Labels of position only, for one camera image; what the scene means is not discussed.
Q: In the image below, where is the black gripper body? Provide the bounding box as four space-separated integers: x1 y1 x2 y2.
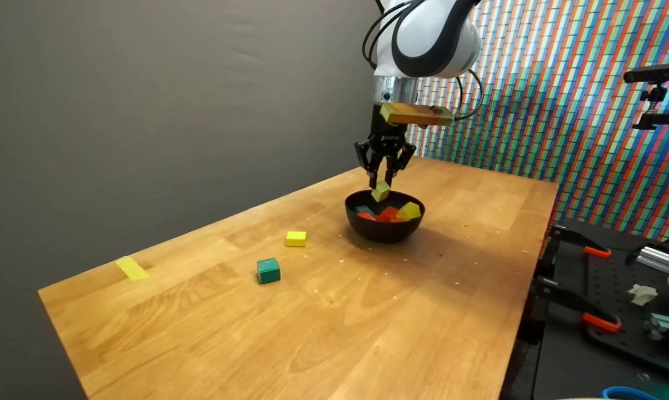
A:
368 121 410 156

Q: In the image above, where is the small yellow block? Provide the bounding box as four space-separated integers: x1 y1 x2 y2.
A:
285 228 311 250

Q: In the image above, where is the green block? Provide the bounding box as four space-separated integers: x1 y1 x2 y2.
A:
253 256 283 286

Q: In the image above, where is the black bowl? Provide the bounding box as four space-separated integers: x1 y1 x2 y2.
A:
343 189 428 245

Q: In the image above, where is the multicolour patterned backdrop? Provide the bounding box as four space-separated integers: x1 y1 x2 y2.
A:
380 0 669 245

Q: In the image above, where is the grey fabric backdrop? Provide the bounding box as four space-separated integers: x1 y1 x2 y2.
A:
0 0 430 400

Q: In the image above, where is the black perforated board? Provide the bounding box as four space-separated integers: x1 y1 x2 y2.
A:
498 218 669 400

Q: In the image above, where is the yellow tape strip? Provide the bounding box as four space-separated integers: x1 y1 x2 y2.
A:
113 256 151 285

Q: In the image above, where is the white ribbed part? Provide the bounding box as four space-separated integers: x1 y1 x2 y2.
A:
634 245 669 276

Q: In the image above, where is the small white crumpled object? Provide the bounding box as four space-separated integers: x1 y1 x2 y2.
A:
628 281 661 309

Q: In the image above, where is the tan wrist camera plate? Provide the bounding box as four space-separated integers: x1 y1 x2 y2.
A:
379 99 455 129

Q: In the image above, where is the black clamp orange handle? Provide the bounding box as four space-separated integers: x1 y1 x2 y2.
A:
545 221 615 262
532 273 625 335

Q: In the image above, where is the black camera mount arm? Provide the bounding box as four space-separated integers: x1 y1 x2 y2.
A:
621 61 669 133

